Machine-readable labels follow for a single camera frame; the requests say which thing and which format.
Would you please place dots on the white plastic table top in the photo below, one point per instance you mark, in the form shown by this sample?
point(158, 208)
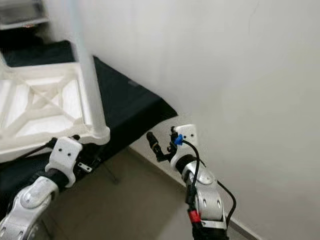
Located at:
point(40, 120)

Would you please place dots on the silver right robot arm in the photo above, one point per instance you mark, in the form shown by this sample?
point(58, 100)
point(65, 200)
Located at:
point(205, 195)

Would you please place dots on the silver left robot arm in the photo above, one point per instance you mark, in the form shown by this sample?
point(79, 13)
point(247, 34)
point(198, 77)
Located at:
point(30, 202)

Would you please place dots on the black tablecloth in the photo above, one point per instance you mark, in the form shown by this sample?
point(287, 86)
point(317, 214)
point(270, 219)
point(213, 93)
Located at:
point(135, 107)

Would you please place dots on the clear plastic storage box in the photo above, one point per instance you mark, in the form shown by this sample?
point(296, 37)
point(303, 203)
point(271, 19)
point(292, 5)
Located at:
point(22, 12)

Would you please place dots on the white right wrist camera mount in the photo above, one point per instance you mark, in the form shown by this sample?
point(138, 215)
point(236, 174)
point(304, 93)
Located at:
point(187, 134)

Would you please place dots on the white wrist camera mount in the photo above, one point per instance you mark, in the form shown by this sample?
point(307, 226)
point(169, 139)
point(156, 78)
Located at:
point(65, 152)
point(187, 134)

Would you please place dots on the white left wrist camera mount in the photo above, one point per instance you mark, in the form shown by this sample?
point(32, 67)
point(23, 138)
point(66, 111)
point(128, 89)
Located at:
point(65, 152)

